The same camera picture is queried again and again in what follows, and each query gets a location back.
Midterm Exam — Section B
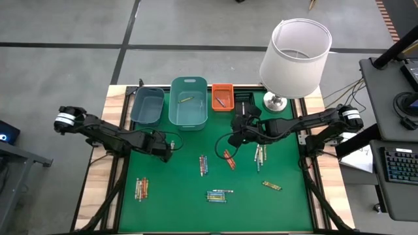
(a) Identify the black keyboard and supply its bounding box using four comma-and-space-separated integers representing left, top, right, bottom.
383, 146, 418, 186

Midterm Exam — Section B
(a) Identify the table lamp white shade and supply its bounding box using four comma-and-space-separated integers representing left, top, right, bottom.
259, 18, 333, 114

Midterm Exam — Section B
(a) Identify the grey keyboard desk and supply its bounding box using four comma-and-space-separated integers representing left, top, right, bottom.
370, 139, 418, 223

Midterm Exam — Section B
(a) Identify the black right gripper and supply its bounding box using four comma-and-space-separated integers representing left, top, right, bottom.
227, 104, 264, 148

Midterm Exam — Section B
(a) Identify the black pole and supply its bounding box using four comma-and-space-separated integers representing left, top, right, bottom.
372, 25, 418, 70

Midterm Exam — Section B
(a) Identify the black round device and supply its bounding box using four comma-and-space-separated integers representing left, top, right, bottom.
393, 91, 418, 131

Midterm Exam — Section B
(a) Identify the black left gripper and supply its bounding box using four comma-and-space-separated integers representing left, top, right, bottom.
142, 132, 173, 163

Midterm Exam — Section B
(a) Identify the large teal plastic bin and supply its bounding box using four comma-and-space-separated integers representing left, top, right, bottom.
168, 76, 209, 132

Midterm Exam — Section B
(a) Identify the white paper sheet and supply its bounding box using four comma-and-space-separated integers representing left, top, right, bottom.
338, 132, 374, 174

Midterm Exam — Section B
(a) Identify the black device blue light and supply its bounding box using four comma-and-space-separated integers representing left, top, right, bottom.
0, 119, 21, 146

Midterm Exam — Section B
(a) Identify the black support bar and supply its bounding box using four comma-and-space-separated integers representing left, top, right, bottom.
334, 123, 373, 159

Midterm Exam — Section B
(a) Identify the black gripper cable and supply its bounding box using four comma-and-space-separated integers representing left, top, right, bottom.
129, 127, 184, 152
214, 131, 244, 161

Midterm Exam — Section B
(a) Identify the grey side desk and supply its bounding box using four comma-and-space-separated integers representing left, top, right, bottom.
359, 57, 418, 143

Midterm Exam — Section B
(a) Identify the black screen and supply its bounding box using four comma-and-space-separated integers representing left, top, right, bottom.
400, 58, 418, 93

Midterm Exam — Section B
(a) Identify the small blue-grey plastic bin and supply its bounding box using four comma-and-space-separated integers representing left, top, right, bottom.
129, 86, 166, 127

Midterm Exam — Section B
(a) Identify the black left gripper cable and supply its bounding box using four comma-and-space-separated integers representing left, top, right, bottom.
129, 127, 184, 152

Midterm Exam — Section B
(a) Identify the grey metal cart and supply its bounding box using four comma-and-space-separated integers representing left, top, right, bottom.
0, 140, 54, 234

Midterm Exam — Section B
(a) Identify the orange plastic basket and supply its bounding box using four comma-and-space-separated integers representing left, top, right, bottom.
211, 83, 235, 112

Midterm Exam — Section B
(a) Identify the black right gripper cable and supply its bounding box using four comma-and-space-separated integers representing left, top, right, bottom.
214, 131, 244, 161

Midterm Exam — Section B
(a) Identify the black plastic basket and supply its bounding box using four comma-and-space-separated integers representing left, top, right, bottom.
233, 91, 256, 114

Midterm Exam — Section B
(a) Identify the green table mat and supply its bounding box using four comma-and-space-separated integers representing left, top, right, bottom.
118, 88, 315, 233

